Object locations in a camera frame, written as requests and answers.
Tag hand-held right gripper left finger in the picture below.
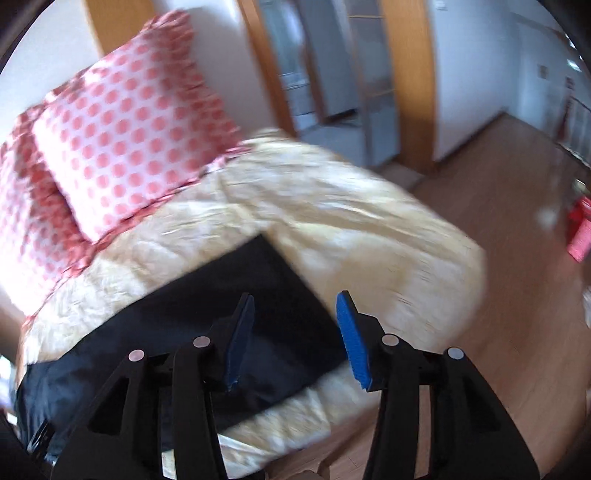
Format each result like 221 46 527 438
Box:
50 293 257 480

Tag pink polka dot pillow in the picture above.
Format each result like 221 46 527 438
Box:
32 9 245 243
0 104 100 319

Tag black pants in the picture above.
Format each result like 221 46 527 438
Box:
14 233 352 462

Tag glass sliding door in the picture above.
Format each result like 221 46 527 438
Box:
259 0 400 167

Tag wooden door frame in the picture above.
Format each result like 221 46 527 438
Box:
235 0 437 174

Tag red pink packet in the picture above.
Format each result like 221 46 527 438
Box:
567 194 591 264

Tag yellow patterned bedspread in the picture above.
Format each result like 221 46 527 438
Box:
18 127 490 480

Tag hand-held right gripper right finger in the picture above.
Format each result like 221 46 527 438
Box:
335 291 541 480

